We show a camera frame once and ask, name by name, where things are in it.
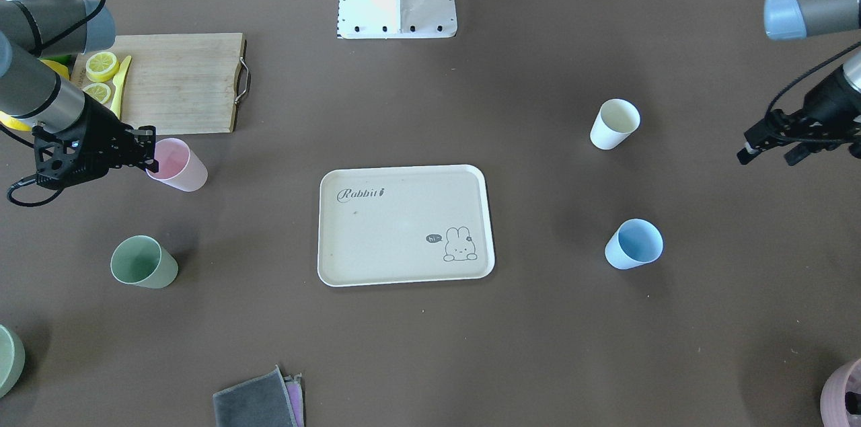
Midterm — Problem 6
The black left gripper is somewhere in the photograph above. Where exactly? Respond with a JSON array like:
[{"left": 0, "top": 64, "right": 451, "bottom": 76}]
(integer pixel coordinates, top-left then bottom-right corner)
[{"left": 736, "top": 67, "right": 860, "bottom": 165}]

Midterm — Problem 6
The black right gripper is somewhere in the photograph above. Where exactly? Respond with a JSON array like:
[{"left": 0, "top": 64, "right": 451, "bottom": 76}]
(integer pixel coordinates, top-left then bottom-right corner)
[{"left": 32, "top": 98, "right": 159, "bottom": 189}]

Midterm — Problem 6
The pink cup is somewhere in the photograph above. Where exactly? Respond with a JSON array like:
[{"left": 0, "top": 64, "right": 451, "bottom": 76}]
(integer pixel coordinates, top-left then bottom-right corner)
[{"left": 147, "top": 138, "right": 209, "bottom": 193}]

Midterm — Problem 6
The white cup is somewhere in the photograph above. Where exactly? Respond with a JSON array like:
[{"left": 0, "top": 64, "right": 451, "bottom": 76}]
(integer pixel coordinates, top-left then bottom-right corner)
[{"left": 590, "top": 98, "right": 642, "bottom": 149}]

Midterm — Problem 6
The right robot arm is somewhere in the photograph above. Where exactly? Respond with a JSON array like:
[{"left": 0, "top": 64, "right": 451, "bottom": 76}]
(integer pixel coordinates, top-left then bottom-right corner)
[{"left": 1, "top": 0, "right": 159, "bottom": 191}]

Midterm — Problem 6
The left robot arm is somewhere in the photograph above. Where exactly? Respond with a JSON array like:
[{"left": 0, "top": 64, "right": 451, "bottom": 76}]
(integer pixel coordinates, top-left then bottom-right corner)
[{"left": 736, "top": 0, "right": 860, "bottom": 166}]

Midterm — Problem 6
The cream rabbit tray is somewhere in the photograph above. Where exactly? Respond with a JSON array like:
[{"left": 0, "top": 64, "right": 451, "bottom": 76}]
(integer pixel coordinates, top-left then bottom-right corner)
[{"left": 317, "top": 164, "right": 496, "bottom": 287}]

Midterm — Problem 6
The yellow plastic knife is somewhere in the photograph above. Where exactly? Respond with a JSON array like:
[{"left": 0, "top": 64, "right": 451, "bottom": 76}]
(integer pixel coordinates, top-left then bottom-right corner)
[{"left": 110, "top": 55, "right": 133, "bottom": 120}]

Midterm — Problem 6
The lemon slice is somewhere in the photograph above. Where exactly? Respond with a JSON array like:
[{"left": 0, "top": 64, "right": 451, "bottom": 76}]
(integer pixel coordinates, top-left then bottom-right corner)
[
  {"left": 82, "top": 83, "right": 113, "bottom": 105},
  {"left": 84, "top": 51, "right": 120, "bottom": 83}
]

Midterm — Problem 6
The wooden cutting board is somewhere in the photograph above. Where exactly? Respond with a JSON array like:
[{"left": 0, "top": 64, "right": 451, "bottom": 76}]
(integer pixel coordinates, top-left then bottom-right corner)
[{"left": 110, "top": 34, "right": 246, "bottom": 135}]

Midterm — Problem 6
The whole lemon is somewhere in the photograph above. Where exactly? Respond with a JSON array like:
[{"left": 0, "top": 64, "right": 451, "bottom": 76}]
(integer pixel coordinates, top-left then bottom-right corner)
[
  {"left": 0, "top": 112, "right": 32, "bottom": 132},
  {"left": 40, "top": 59, "right": 70, "bottom": 80}
]

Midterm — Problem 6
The green lime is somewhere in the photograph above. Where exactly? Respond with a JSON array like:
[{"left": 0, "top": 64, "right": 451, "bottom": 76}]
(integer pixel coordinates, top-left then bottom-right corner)
[{"left": 45, "top": 55, "right": 73, "bottom": 66}]

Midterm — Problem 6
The green cup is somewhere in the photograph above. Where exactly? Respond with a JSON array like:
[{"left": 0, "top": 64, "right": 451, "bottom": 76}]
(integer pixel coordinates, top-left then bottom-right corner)
[{"left": 110, "top": 236, "right": 179, "bottom": 289}]

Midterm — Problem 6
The blue cup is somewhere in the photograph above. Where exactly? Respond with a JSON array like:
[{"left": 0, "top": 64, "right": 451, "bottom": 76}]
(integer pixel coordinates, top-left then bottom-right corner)
[{"left": 605, "top": 219, "right": 665, "bottom": 270}]

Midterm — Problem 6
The green bowl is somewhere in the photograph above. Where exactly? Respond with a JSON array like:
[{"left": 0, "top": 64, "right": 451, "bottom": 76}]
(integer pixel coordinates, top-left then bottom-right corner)
[{"left": 1, "top": 325, "right": 26, "bottom": 397}]

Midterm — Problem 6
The pink bowl with ice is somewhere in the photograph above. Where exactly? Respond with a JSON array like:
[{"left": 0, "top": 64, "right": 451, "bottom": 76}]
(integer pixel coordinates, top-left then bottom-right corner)
[{"left": 820, "top": 359, "right": 860, "bottom": 426}]

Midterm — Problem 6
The grey folded cloth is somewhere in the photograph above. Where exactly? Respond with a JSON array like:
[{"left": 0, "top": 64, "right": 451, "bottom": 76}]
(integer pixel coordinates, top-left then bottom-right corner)
[{"left": 213, "top": 366, "right": 305, "bottom": 426}]

